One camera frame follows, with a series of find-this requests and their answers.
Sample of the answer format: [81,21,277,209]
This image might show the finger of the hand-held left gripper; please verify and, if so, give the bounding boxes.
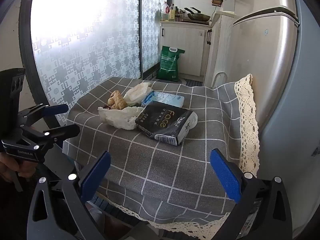
[21,124,80,152]
[17,104,69,128]

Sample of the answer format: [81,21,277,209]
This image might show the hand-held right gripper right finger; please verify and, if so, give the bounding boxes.
[210,149,293,240]

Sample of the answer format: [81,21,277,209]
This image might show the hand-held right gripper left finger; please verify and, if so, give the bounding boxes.
[27,151,111,240]

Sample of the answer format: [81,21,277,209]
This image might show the person's left hand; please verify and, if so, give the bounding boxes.
[0,152,35,182]

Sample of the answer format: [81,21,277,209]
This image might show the crumpled white plastic bag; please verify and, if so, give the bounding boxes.
[97,106,145,130]

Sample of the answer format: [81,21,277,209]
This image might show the ginger root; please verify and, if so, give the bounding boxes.
[107,90,124,110]

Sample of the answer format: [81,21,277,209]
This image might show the patterned frosted glass door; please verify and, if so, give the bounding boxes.
[19,0,142,130]
[140,0,168,79]

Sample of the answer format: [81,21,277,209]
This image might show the black tissue pack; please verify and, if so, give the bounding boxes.
[135,101,198,146]

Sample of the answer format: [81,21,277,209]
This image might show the blue white tissue pack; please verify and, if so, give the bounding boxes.
[141,91,185,112]

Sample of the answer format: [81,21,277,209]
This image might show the white plastic chair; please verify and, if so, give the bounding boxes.
[212,72,228,87]

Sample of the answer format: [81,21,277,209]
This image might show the green rice bag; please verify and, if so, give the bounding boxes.
[156,46,186,82]

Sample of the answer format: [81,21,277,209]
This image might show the white kitchen cabinet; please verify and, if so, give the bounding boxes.
[204,10,235,85]
[159,21,213,77]

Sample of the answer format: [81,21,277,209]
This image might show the silver refrigerator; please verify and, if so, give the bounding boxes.
[232,0,320,188]

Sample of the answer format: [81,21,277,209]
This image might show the dark frying pan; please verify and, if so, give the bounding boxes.
[184,7,211,22]

